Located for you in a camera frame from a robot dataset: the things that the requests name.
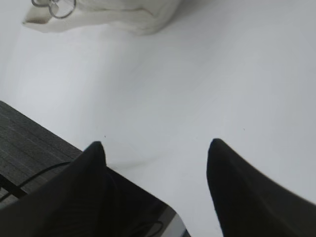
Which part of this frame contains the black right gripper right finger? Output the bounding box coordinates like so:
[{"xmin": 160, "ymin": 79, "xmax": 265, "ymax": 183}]
[{"xmin": 206, "ymin": 138, "xmax": 316, "ymax": 237}]

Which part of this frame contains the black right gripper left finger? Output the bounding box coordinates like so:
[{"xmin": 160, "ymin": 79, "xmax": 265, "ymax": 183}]
[{"xmin": 0, "ymin": 142, "xmax": 173, "ymax": 237}]

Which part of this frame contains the cream canvas zipper bag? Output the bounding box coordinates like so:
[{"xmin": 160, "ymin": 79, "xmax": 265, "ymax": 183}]
[{"xmin": 22, "ymin": 0, "xmax": 181, "ymax": 35}]

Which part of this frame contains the silver zipper pull ring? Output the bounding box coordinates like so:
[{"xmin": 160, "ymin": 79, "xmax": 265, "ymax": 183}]
[{"xmin": 31, "ymin": 0, "xmax": 77, "ymax": 19}]

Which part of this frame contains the black cable on floor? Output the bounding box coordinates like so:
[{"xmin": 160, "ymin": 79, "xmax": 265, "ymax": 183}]
[{"xmin": 0, "ymin": 161, "xmax": 75, "ymax": 198}]

